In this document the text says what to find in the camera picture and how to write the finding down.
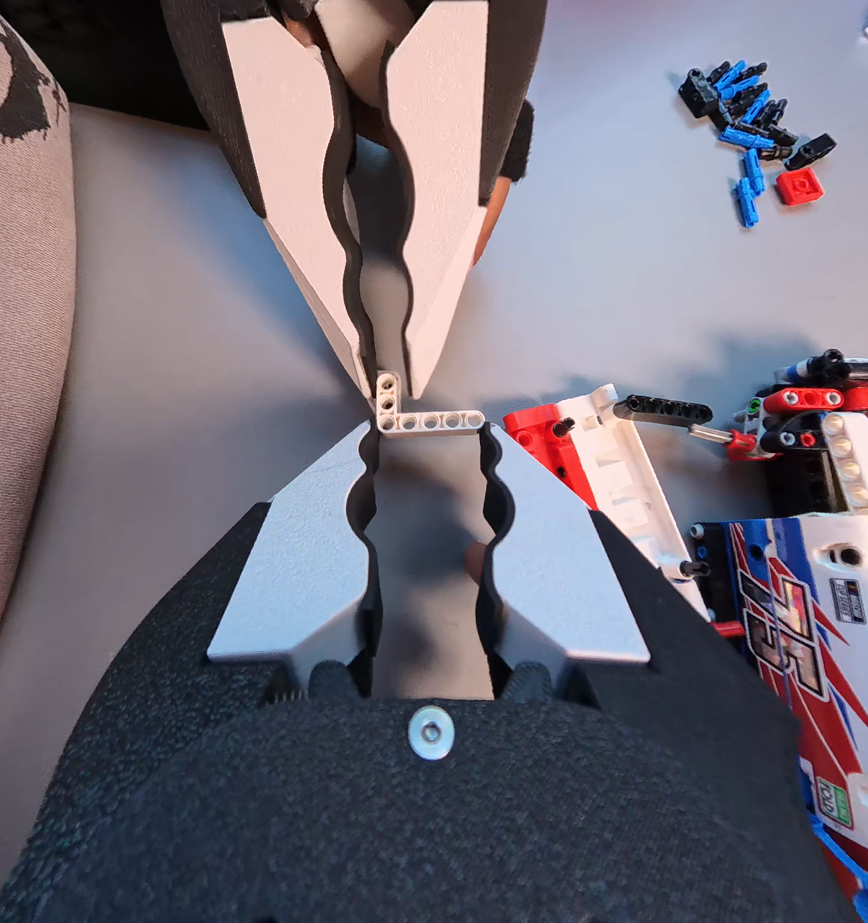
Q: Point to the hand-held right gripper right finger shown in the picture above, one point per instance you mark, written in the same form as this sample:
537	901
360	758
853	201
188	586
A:
564	584

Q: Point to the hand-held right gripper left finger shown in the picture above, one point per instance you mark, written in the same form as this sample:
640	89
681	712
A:
297	577

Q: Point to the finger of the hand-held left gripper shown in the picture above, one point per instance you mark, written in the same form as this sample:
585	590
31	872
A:
282	144
441	144

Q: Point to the white L-shaped lego beam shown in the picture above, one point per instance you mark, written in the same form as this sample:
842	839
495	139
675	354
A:
430	420

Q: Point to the red white lego subassembly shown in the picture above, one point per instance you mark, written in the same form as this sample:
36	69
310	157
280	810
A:
607	461

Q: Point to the blue white lego race car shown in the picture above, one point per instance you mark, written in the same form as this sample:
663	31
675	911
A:
809	613

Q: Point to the red square lego plate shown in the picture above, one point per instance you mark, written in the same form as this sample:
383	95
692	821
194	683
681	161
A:
799	187

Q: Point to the person's left hand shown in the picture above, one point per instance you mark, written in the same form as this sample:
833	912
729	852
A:
492	216

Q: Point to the person's right hand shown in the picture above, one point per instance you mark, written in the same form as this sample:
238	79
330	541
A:
475	559

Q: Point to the cluster of blue black pegs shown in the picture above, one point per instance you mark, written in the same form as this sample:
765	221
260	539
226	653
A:
744	108

